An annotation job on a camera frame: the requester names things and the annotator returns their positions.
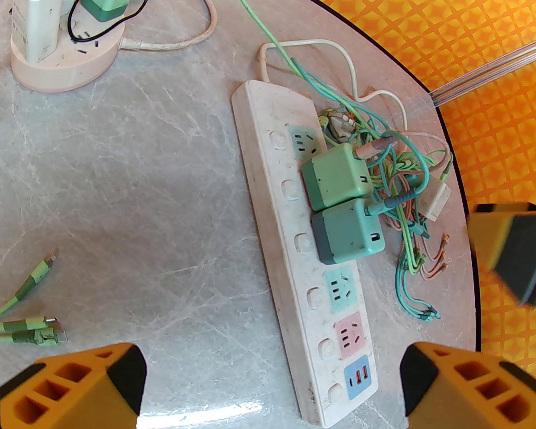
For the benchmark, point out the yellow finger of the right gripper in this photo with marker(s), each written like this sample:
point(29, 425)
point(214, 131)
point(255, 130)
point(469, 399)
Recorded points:
point(518, 248)

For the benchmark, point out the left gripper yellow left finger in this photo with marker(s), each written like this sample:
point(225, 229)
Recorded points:
point(71, 387)

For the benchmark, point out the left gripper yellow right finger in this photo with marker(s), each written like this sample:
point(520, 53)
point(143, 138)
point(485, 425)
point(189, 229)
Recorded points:
point(473, 396)

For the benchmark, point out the small white charger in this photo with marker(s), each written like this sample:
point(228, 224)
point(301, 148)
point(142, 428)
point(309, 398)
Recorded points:
point(434, 199)

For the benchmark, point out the teal cube charger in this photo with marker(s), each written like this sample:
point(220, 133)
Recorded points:
point(348, 233)

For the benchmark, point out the long white power strip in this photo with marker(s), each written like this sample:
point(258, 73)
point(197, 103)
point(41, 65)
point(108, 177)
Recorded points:
point(277, 221)

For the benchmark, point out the slim white charger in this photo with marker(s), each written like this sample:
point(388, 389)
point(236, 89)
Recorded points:
point(35, 20)

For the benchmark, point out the aluminium frame post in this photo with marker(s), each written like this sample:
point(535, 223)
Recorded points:
point(496, 67)

